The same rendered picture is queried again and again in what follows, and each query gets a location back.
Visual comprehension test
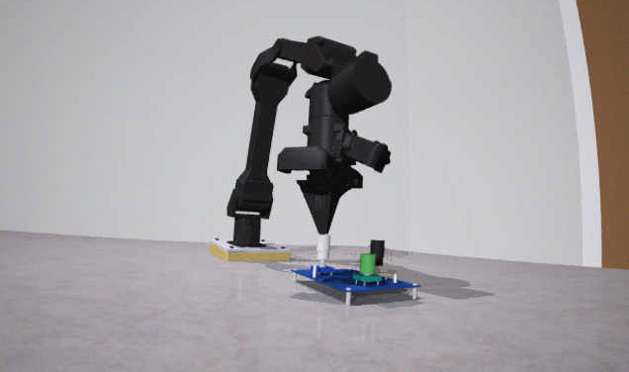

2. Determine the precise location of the blue circuit board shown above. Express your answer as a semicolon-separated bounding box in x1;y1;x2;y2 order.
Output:
290;234;421;305

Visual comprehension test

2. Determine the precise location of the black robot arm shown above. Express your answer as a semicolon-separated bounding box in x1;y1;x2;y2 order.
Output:
226;37;392;247

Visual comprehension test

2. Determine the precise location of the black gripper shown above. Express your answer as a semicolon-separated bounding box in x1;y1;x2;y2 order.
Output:
277;116;363;235

